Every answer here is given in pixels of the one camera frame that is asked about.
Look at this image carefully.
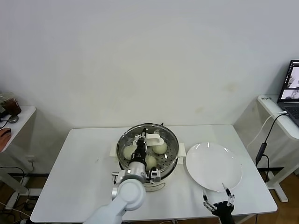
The person's hand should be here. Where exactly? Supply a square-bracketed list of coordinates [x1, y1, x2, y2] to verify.
[0, 127, 12, 153]

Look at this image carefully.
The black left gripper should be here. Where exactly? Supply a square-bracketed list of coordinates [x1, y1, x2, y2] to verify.
[133, 127, 148, 163]

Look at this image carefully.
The white side desk with laptop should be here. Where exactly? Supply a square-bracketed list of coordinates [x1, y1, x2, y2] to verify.
[256, 95, 299, 203]

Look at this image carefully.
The white round plate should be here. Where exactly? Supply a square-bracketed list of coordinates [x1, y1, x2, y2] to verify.
[185, 142, 243, 192]

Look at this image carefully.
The black floor cable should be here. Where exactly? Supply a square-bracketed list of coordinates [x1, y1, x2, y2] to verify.
[0, 165, 32, 210]

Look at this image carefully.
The dark open laptop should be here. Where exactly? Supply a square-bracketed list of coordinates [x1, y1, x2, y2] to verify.
[277, 60, 299, 128]

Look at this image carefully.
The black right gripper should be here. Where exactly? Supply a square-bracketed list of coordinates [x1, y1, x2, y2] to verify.
[202, 182, 235, 224]

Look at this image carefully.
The white steamed baozi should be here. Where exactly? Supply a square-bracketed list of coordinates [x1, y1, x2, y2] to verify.
[145, 155, 157, 168]
[153, 142, 168, 154]
[122, 146, 136, 161]

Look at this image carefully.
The plastic iced coffee cup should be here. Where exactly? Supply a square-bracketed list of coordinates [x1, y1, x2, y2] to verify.
[0, 92, 22, 116]

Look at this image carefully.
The black cable with adapter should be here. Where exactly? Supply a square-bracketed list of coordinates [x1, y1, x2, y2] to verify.
[256, 113, 288, 185]

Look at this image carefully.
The perforated steel steamer basket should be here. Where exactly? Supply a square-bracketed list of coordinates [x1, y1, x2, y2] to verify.
[116, 123, 180, 175]

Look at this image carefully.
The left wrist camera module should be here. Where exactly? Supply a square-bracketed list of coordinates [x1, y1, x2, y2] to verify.
[147, 168, 162, 185]

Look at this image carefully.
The white laptop cable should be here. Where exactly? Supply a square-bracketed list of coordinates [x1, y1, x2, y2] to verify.
[247, 112, 288, 149]

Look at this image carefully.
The cream electric cooker pot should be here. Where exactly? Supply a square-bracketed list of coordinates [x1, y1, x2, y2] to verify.
[109, 142, 187, 193]

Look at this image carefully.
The white side desk with cup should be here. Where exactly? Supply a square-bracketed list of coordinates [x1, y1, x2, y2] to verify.
[0, 106, 37, 210]

